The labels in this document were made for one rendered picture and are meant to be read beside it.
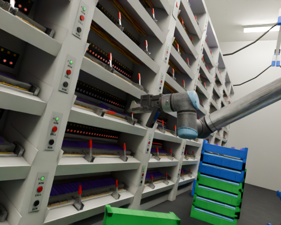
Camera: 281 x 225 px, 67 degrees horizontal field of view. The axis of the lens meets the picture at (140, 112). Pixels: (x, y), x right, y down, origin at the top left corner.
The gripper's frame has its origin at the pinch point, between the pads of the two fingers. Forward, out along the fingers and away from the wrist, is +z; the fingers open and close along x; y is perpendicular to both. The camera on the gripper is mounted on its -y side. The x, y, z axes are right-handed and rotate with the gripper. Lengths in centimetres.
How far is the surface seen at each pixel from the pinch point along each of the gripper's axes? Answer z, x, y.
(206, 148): -27, -66, -17
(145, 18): -14.7, 9.8, 45.7
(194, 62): -17, -86, 61
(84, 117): -2.2, 36.6, -9.5
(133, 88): -6.9, 8.1, 9.8
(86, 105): 2.1, 31.1, -3.1
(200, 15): -25, -86, 107
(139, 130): -2.4, -7.4, -9.2
